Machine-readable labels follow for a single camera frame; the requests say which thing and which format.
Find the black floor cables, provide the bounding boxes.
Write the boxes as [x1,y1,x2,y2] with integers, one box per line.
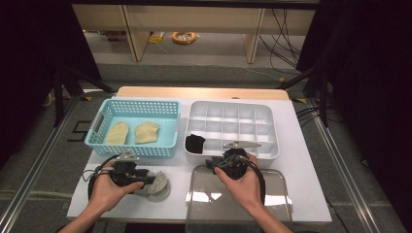
[295,106,320,125]

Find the clear plastic lid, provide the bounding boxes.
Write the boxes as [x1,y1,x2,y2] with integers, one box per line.
[185,164,294,233]

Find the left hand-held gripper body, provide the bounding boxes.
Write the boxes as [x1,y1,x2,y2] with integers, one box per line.
[110,151,150,188]

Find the orange cable coil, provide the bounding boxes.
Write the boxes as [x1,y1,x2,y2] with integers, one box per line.
[170,30,197,46]

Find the left hand-held gripper cable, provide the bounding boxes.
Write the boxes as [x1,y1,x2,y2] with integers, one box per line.
[81,154,120,202]

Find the aluminium floor rail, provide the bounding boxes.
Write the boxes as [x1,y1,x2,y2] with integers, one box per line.
[310,98,382,233]
[0,95,82,232]

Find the person's right hand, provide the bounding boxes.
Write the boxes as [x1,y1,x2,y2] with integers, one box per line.
[213,152,265,212]

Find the light blue perforated basket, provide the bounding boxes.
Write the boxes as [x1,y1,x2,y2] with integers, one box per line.
[85,98,182,158]

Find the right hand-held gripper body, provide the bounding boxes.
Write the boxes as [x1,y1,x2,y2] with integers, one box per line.
[212,140,261,181]

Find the beige wooden furniture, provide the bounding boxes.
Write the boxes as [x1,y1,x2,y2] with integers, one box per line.
[71,3,317,64]

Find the black sock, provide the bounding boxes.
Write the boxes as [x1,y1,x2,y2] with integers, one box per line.
[185,133,207,155]

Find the black metal stand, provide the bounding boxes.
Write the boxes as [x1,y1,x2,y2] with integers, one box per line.
[52,64,115,127]
[276,62,331,128]

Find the yellow sock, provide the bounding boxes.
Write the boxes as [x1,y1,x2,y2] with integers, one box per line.
[104,120,130,146]
[134,120,160,145]

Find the white divided storage box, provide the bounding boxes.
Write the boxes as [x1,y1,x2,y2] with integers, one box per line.
[183,100,280,168]

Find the person's left hand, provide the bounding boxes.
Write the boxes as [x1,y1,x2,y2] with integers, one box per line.
[87,160,145,215]

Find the hand-held gripper cable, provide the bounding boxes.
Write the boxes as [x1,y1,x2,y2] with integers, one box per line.
[81,154,120,202]
[220,154,267,207]

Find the white floor cable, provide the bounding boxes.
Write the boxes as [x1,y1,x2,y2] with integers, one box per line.
[154,42,283,82]

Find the black curtain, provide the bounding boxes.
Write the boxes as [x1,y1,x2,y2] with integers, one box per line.
[0,0,101,169]
[295,0,412,233]

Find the right hand-held gripper cable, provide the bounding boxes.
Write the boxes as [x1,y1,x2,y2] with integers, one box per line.
[220,154,267,207]

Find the yellow packet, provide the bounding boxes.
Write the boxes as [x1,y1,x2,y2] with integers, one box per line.
[148,31,166,45]

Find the black hanging cables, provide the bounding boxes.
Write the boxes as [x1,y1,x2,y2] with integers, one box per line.
[258,8,307,69]

